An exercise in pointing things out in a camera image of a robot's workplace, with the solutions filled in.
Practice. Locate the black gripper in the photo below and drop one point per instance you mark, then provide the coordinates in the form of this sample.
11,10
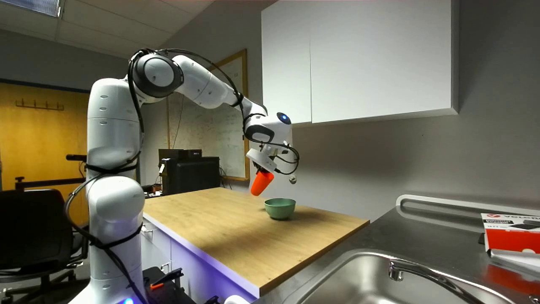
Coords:
264,157

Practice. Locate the orange plastic cup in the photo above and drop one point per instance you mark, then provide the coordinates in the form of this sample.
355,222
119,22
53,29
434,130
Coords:
260,183

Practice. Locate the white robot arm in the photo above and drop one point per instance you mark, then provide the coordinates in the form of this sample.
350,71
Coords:
115,130

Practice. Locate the green bowl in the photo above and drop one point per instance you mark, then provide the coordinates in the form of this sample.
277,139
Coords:
279,208

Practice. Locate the black box appliance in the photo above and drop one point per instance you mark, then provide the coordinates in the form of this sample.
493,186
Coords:
184,171

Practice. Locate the white counter base cabinet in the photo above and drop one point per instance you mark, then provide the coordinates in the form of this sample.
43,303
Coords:
205,277

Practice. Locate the stainless steel sink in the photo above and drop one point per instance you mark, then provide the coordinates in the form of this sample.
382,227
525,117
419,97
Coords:
362,277

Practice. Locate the chrome faucet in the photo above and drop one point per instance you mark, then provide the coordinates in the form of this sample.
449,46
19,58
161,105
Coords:
399,269

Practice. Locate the yellow wooden door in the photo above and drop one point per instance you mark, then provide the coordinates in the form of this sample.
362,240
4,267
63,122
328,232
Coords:
38,129

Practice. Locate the black office chair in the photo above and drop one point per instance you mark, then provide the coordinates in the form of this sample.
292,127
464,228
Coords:
38,247

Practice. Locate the red and white box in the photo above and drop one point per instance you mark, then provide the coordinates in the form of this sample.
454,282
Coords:
513,240

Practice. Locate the whiteboard with wooden frame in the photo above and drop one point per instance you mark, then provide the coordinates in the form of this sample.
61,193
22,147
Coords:
216,132

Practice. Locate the white wall cabinet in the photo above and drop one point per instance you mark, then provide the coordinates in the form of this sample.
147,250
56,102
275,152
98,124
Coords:
350,59

